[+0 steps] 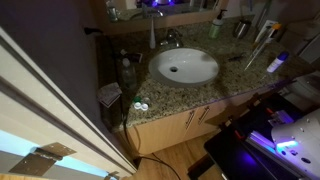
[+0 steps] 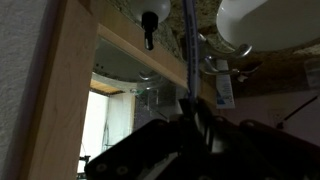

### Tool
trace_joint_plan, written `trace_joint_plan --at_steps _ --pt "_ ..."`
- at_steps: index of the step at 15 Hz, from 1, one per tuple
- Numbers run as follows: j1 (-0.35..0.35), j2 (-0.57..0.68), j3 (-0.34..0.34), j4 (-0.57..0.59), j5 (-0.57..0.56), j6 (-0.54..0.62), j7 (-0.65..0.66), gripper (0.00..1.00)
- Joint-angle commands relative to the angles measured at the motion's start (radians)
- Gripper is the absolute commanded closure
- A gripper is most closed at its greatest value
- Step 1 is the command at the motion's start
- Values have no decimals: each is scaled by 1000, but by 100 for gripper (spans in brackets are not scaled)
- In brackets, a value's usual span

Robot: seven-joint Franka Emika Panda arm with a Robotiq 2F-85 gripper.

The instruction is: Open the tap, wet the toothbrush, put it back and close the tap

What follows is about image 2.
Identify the white tapered bottle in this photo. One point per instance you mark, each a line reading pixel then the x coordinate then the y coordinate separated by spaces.
pixel 225 86

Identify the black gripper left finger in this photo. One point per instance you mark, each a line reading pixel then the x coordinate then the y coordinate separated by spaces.
pixel 146 153

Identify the white oval sink basin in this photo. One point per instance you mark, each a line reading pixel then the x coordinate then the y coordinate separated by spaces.
pixel 266 23

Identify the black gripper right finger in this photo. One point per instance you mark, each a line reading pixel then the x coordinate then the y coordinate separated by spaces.
pixel 260 156

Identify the wood framed mirror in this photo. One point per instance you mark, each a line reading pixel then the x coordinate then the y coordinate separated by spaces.
pixel 56 100

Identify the blue white toothbrush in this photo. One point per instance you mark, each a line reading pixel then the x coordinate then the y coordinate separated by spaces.
pixel 192 50

